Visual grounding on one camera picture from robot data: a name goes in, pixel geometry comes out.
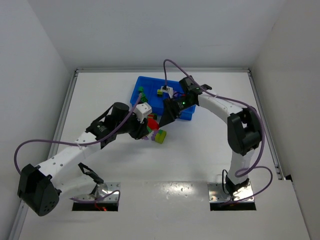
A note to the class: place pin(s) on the red round lego piece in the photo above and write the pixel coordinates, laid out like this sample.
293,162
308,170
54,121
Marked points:
152,124

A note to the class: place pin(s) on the lime long lego brick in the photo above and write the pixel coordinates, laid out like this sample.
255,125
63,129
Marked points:
160,138

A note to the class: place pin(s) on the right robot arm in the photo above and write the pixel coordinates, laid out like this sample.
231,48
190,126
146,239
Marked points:
244,132

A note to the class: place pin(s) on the lime curved lego brick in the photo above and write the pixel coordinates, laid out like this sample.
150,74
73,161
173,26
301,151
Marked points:
159,93

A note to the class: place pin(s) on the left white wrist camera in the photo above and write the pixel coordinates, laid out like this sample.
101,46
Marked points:
142,111

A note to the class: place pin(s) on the green red lego stack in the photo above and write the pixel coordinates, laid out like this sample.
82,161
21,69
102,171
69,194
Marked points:
153,116

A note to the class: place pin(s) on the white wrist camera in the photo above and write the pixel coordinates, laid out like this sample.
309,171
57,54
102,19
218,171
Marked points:
142,111
168,90

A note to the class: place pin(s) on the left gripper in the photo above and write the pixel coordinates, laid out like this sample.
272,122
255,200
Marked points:
138,130

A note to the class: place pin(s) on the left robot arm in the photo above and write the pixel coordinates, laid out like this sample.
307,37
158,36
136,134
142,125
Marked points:
41,186

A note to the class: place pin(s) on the blue divided sorting bin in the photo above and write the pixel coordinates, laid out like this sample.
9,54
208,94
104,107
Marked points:
150,86

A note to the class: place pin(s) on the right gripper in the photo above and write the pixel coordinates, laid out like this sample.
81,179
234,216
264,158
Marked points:
169,109

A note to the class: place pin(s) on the purple butterfly lego stack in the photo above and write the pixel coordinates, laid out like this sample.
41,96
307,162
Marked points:
148,134

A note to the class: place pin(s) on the green number two lego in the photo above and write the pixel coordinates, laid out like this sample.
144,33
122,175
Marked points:
144,99

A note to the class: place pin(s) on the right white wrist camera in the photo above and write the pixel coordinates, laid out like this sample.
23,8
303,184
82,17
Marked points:
168,90

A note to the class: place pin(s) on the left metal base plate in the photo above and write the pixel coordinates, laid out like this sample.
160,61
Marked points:
106,193

